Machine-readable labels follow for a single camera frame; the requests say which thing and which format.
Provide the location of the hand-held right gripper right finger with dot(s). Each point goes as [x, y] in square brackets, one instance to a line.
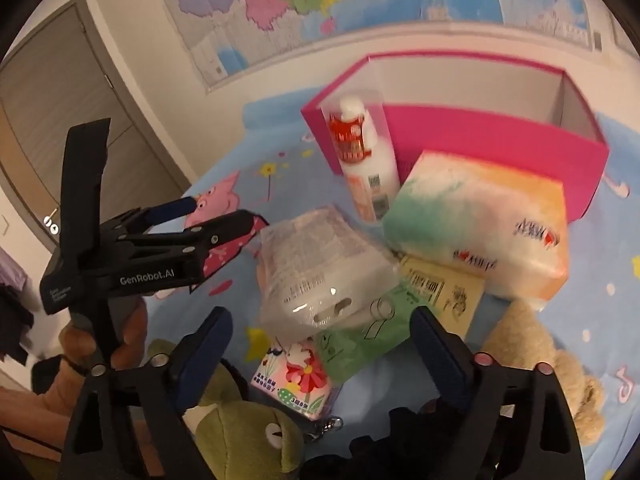
[440, 355]

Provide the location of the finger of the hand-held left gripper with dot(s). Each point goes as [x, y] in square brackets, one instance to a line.
[230, 225]
[175, 206]

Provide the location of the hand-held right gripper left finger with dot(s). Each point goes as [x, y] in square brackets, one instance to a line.
[210, 350]

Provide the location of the green tissue packet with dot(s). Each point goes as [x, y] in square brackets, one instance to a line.
[360, 355]

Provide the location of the green frog plush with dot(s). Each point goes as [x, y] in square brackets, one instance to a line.
[240, 425]

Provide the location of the beige teddy bear plush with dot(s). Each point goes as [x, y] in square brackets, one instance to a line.
[530, 345]

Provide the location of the small floral tissue pack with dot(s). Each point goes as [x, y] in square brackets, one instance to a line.
[300, 380]

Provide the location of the white and red snack packet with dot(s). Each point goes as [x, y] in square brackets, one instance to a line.
[320, 270]

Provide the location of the pink cardboard box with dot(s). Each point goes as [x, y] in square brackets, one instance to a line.
[450, 125]

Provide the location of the person's left forearm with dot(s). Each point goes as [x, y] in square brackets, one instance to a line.
[50, 390]

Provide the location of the person's left hand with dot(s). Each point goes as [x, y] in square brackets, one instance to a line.
[131, 330]

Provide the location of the dark clothes pile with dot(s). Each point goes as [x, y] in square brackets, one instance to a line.
[12, 320]

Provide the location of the grey door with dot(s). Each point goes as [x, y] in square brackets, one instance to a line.
[75, 110]

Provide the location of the large pastel tissue pack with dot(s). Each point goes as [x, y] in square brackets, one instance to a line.
[475, 220]

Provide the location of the white bottle red label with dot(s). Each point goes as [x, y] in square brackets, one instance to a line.
[357, 160]

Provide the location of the white wall switch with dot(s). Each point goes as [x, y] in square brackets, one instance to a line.
[4, 225]

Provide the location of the colourful wall map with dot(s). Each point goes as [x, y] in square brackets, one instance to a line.
[280, 0]

